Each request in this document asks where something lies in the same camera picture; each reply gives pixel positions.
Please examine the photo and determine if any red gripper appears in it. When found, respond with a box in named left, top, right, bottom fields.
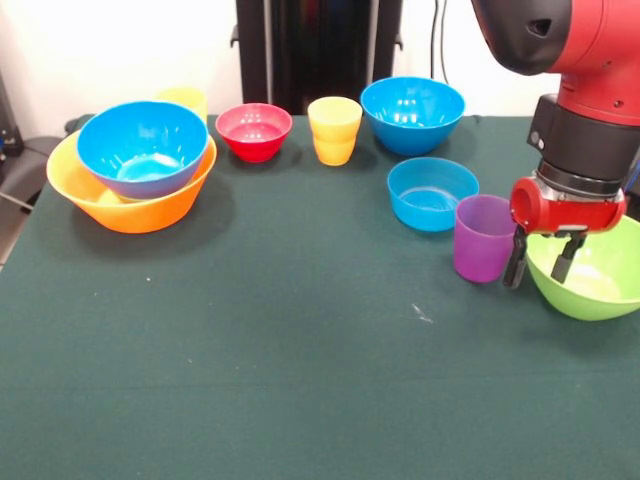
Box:
left=502, top=176, right=628, bottom=290

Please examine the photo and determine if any large green bowl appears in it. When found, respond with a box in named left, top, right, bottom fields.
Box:
left=524, top=214, right=640, bottom=322

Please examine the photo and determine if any small blue ridged bowl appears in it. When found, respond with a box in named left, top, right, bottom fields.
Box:
left=386, top=156, right=481, bottom=233

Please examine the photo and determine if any large blue bowl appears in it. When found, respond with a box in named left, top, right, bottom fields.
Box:
left=76, top=101, right=210, bottom=200
left=359, top=76, right=467, bottom=157

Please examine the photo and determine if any yellow cup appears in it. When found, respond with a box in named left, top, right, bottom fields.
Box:
left=307, top=96, right=364, bottom=167

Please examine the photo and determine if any large orange bowl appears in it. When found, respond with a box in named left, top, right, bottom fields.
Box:
left=46, top=130, right=218, bottom=235

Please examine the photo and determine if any purple cup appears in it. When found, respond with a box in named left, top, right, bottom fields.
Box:
left=452, top=194, right=524, bottom=285

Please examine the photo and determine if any dark green tablecloth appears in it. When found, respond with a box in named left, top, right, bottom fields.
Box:
left=0, top=113, right=640, bottom=480

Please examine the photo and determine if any black robot column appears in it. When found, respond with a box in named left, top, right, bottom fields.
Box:
left=230, top=0, right=405, bottom=117

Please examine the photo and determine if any small red bowl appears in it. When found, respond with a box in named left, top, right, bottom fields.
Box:
left=215, top=102, right=294, bottom=164

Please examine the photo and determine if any translucent yellow-green cup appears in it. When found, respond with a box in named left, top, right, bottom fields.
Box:
left=154, top=87, right=209, bottom=124

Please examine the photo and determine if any black wall cable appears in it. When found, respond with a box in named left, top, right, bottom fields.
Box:
left=430, top=0, right=450, bottom=84

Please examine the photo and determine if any black robot pedestal leg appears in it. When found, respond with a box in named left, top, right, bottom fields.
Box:
left=0, top=133, right=54, bottom=211

